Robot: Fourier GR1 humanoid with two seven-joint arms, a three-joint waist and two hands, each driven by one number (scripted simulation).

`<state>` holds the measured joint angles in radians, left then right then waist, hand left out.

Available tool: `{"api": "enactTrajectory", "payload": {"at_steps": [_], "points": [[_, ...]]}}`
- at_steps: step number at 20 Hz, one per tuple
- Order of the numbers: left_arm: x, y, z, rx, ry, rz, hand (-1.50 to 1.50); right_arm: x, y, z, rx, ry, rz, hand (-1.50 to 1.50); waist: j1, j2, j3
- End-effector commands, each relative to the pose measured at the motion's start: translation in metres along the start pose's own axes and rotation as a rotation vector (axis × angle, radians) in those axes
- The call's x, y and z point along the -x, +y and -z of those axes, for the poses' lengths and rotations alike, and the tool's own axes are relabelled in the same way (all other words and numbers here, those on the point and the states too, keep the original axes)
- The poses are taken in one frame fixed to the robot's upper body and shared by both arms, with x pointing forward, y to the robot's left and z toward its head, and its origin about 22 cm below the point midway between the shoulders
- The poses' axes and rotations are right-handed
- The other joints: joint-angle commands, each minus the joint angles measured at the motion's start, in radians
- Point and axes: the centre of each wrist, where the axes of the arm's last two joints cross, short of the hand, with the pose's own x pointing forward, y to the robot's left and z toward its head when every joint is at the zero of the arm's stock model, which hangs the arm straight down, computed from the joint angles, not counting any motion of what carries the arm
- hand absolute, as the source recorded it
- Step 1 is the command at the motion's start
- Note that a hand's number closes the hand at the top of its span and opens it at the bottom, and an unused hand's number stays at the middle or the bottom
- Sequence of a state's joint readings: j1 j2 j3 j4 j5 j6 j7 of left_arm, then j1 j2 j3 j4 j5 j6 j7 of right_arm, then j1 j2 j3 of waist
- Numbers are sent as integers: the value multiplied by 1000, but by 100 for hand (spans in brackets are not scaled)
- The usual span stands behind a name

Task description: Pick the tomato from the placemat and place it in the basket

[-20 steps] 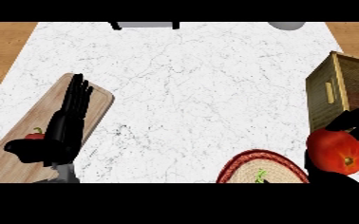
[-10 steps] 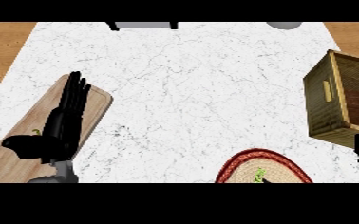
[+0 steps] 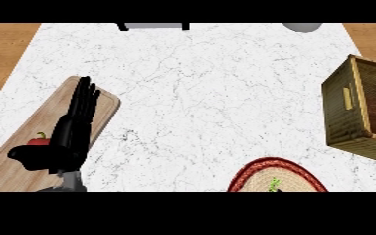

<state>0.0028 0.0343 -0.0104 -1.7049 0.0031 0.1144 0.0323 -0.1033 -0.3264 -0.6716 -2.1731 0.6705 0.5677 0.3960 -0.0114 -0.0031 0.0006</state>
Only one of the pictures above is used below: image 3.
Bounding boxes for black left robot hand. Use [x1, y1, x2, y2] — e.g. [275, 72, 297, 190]
[5, 75, 103, 175]

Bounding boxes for olive wicker basket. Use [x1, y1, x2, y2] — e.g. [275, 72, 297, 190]
[319, 54, 376, 161]

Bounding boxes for wooden cutting board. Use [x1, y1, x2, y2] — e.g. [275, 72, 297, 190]
[0, 75, 122, 193]

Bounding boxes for red bell pepper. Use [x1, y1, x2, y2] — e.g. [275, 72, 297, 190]
[24, 131, 51, 146]

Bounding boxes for grey appliance with black legs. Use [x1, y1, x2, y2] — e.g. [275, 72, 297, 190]
[114, 23, 190, 32]

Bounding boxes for grey round object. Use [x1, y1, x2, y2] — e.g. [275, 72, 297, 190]
[281, 23, 324, 34]

